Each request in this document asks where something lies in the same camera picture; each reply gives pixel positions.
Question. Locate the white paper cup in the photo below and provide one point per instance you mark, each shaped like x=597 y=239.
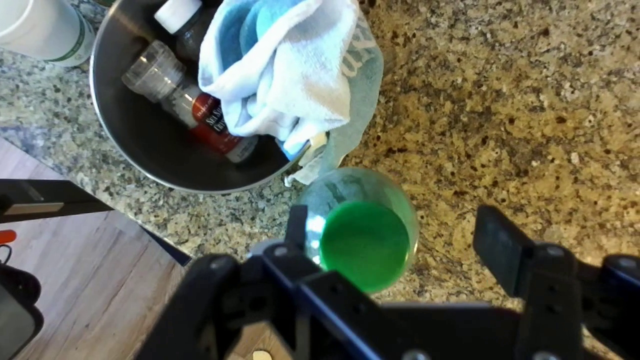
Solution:
x=48 y=31

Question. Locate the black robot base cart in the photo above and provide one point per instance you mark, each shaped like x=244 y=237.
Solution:
x=104 y=281

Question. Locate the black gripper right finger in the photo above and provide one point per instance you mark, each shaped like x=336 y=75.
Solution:
x=503 y=249

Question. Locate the green plastic bottle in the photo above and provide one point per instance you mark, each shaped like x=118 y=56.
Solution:
x=362 y=227

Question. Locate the white and blue towel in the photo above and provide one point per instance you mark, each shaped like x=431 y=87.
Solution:
x=305 y=72

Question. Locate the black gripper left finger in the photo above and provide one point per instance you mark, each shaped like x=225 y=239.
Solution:
x=295 y=237

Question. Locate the large steel mixing bowl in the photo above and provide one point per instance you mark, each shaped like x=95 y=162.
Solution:
x=146 y=134

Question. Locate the white capped dark bottle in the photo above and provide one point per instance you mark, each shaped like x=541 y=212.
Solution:
x=186 y=21

